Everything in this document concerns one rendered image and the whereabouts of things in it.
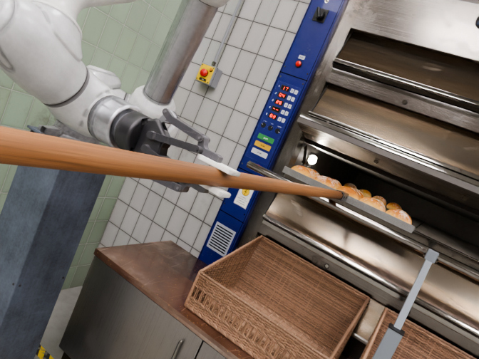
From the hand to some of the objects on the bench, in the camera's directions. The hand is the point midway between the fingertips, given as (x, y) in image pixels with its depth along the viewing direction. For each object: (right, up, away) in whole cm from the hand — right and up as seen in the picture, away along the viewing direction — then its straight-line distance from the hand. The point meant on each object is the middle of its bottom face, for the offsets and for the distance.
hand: (214, 175), depth 62 cm
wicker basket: (+65, -87, +66) cm, 127 cm away
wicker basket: (+15, -62, +93) cm, 112 cm away
